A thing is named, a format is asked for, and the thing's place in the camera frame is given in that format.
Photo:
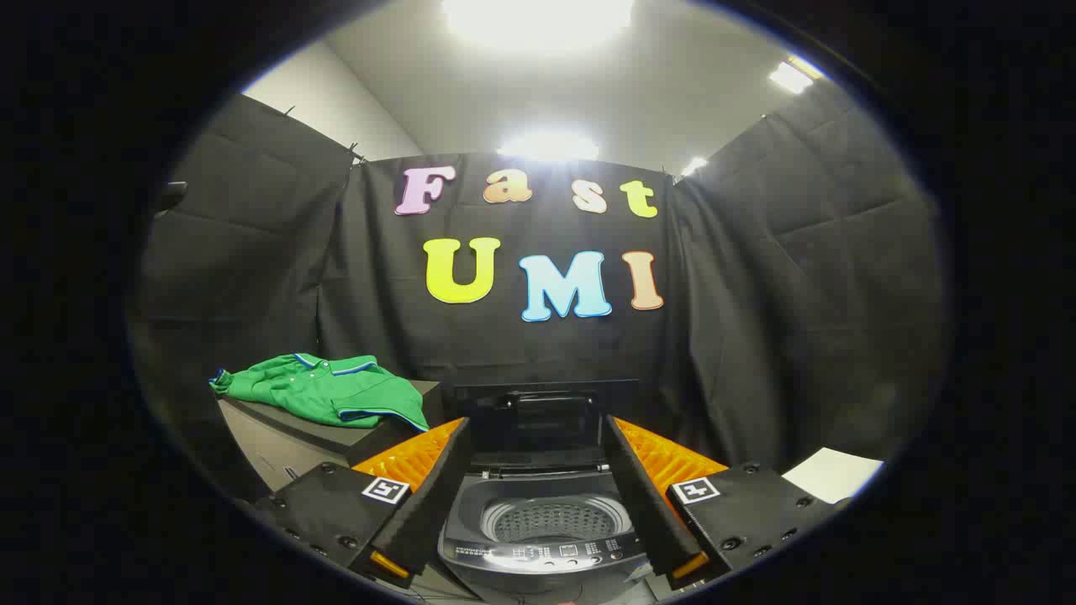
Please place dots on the grey cabinet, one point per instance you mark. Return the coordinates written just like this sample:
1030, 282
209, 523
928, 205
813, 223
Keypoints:
290, 445

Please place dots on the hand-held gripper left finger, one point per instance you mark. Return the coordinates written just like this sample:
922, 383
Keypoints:
433, 496

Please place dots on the green polo shirt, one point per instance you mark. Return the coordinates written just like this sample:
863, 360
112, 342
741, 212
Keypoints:
336, 391

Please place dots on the rectangular ceiling light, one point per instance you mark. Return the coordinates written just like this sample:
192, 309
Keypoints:
790, 77

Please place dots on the grey washing machine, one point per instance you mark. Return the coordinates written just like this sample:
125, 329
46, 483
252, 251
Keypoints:
546, 550

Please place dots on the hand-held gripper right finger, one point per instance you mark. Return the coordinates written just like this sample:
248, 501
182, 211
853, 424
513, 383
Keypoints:
647, 496

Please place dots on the large round ceiling light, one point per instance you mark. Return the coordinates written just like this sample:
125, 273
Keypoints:
538, 18

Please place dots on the black backdrop cloth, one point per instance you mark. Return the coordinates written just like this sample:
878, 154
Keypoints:
756, 319

